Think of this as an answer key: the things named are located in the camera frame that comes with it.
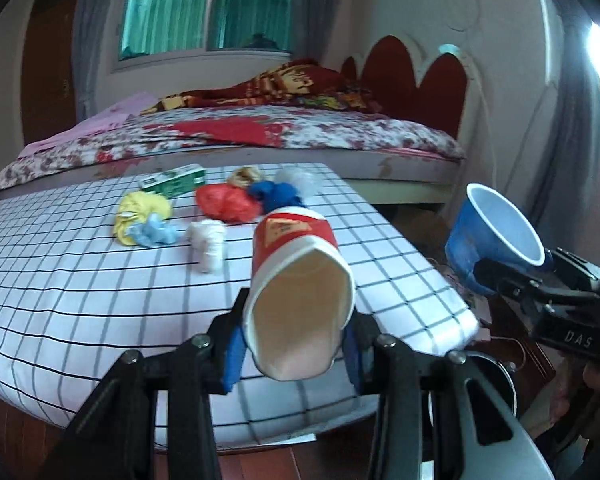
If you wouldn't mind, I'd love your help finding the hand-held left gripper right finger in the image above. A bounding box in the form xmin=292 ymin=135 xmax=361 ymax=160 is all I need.
xmin=342 ymin=310 xmax=556 ymax=480

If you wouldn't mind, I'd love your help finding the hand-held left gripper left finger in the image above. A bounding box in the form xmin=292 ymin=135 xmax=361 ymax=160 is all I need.
xmin=40 ymin=287 xmax=251 ymax=480

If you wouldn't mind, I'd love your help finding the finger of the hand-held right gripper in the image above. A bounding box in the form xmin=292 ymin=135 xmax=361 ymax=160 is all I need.
xmin=472 ymin=257 xmax=598 ymax=311
xmin=542 ymin=246 xmax=600 ymax=286

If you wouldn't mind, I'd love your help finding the blue cup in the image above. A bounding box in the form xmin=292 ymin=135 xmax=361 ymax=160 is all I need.
xmin=444 ymin=183 xmax=546 ymax=296

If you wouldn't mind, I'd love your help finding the red paper cup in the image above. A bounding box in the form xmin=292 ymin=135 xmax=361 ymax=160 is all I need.
xmin=243 ymin=206 xmax=356 ymax=381

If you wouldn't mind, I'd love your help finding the red plastic bag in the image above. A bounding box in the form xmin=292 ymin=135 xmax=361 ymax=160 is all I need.
xmin=195 ymin=183 xmax=263 ymax=223

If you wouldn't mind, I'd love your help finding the yellow cloth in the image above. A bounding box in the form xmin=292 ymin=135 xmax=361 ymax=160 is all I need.
xmin=114 ymin=191 xmax=173 ymax=247

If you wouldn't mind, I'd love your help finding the white crumpled paper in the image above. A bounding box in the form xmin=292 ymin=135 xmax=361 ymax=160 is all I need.
xmin=186 ymin=219 xmax=227 ymax=275

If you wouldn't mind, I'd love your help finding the white bed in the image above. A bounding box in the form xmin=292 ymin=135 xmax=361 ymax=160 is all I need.
xmin=0 ymin=35 xmax=486 ymax=206

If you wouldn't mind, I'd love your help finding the light blue crumpled bag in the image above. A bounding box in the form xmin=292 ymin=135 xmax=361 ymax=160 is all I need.
xmin=127 ymin=212 xmax=181 ymax=248

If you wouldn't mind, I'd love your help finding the blue cloth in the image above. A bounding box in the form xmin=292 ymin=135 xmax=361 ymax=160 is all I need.
xmin=247 ymin=180 xmax=306 ymax=216

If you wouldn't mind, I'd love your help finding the brown crumpled paper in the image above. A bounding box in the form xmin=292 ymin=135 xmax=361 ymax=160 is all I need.
xmin=228 ymin=166 xmax=265 ymax=190

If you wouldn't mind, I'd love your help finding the white plastic bag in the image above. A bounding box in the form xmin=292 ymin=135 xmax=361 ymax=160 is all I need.
xmin=274 ymin=166 xmax=321 ymax=196

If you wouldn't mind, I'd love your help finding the green carton box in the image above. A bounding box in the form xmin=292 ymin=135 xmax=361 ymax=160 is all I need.
xmin=138 ymin=165 xmax=207 ymax=198

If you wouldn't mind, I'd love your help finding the red and white headboard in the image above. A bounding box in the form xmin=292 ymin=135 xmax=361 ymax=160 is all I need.
xmin=340 ymin=35 xmax=486 ymax=141

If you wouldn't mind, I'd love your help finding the bed with floral bedding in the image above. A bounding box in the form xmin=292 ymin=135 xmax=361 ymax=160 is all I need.
xmin=0 ymin=105 xmax=467 ymax=191

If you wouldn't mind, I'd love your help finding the pink cloth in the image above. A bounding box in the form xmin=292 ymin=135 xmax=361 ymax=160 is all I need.
xmin=22 ymin=91 xmax=156 ymax=158

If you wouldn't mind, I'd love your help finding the red patterned blanket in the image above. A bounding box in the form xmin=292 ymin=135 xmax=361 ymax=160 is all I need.
xmin=140 ymin=58 xmax=381 ymax=116

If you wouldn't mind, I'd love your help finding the grey window curtain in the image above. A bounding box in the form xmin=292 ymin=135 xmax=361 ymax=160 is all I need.
xmin=72 ymin=0 xmax=131 ymax=121
xmin=292 ymin=0 xmax=331 ymax=61

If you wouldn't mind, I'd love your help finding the brown wooden door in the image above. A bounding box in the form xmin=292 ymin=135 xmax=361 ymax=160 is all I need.
xmin=20 ymin=0 xmax=81 ymax=146

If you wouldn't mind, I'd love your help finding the window with green curtain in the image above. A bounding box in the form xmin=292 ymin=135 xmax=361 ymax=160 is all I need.
xmin=112 ymin=0 xmax=301 ymax=71

